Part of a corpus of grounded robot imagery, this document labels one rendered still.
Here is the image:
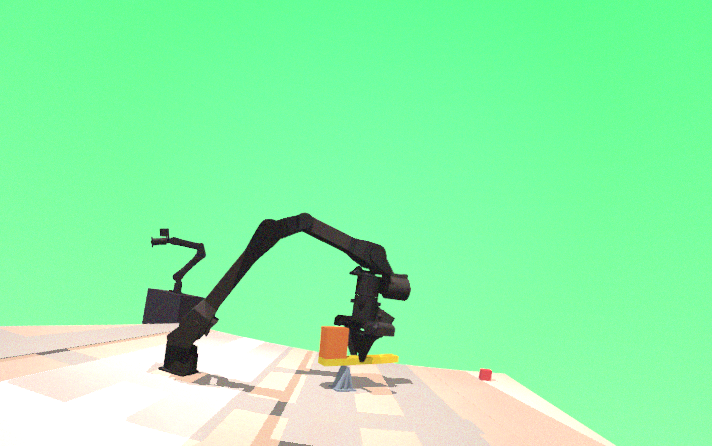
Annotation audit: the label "small red cube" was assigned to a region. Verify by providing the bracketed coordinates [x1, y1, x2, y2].
[479, 368, 492, 381]

